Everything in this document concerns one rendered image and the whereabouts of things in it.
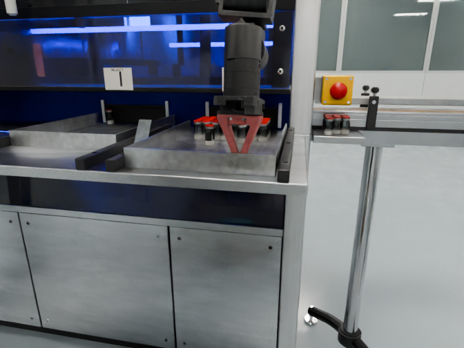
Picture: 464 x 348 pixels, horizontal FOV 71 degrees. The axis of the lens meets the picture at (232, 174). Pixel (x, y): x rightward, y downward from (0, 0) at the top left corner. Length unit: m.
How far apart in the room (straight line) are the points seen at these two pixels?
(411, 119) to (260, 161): 0.60
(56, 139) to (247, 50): 0.47
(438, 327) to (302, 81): 1.27
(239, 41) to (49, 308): 1.25
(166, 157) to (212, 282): 0.63
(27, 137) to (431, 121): 1.01
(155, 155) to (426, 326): 1.45
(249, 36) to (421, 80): 5.29
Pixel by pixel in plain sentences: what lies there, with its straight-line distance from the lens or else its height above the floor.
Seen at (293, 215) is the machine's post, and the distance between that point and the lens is 0.95.
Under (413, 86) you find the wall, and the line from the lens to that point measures 5.72.
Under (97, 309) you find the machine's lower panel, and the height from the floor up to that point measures 0.22.
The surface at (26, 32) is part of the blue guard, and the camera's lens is 1.17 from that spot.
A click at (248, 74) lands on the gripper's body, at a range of 0.51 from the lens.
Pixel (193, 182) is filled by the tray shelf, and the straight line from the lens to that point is 0.52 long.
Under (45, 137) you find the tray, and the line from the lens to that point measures 0.82.
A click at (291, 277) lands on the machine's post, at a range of 1.05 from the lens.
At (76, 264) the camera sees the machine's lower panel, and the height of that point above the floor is 0.40.
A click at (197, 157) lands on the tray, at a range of 0.54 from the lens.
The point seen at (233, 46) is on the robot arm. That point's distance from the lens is 0.52.
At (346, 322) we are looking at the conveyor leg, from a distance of 1.35.
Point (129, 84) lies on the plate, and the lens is 0.99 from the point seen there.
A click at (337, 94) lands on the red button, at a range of 0.84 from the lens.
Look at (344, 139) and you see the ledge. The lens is 0.90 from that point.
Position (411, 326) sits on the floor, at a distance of 1.72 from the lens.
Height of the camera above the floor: 1.04
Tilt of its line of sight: 17 degrees down
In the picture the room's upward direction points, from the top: straight up
